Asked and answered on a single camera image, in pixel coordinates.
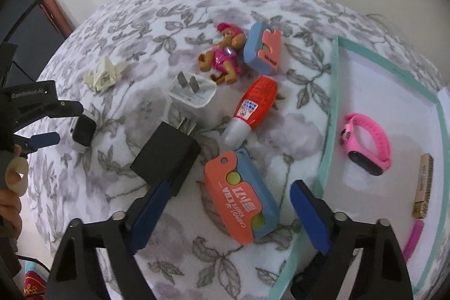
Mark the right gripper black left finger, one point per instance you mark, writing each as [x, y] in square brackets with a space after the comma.
[144, 214]

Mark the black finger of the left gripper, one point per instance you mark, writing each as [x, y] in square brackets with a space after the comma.
[35, 142]
[37, 111]

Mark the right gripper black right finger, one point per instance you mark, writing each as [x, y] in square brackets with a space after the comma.
[316, 218]

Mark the cream plastic hair claw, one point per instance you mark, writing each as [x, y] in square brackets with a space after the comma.
[105, 75]

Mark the black wall charger plug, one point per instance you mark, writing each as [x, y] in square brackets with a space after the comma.
[167, 156]

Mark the large orange blue carrot knife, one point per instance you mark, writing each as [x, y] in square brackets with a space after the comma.
[241, 197]

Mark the pink plastic stick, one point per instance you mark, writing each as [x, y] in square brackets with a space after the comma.
[413, 239]

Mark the white wall charger plug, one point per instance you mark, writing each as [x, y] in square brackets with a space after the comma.
[194, 95]

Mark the red correction fluid bottle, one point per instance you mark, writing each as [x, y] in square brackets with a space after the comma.
[253, 107]

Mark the brown pink puppy figure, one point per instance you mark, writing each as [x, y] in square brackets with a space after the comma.
[223, 56]

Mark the small blue orange carrot knife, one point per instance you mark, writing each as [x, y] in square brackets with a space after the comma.
[262, 50]

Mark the person's left hand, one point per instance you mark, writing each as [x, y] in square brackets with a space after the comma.
[14, 184]

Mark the pink band smartwatch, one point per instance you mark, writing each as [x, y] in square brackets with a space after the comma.
[365, 143]

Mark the teal rimmed white tray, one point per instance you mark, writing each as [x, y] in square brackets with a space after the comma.
[413, 119]

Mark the small brown cardboard box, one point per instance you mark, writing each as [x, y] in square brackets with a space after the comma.
[424, 186]

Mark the floral plush blanket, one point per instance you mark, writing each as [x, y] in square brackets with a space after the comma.
[133, 65]

